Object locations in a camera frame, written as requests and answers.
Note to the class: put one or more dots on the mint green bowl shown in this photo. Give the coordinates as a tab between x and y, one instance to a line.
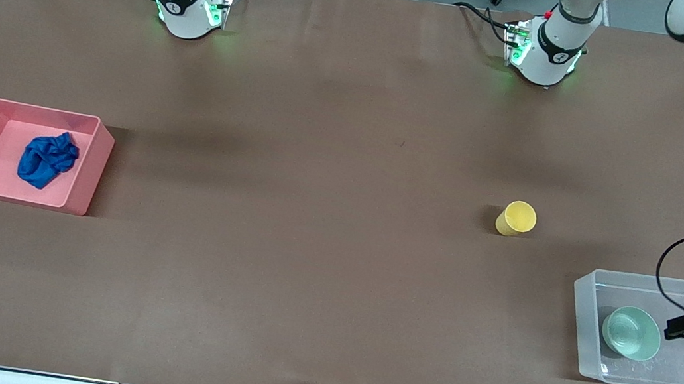
630	333

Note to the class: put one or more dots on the blue cloth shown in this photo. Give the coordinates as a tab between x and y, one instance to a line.
45	160

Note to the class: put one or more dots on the yellow cup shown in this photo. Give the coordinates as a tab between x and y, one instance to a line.
515	220

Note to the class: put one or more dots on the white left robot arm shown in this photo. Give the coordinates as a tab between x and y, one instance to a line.
551	57

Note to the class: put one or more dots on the clear plastic box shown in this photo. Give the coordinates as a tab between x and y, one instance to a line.
582	313

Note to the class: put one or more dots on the brown paper table cover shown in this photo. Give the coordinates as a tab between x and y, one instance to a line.
347	152

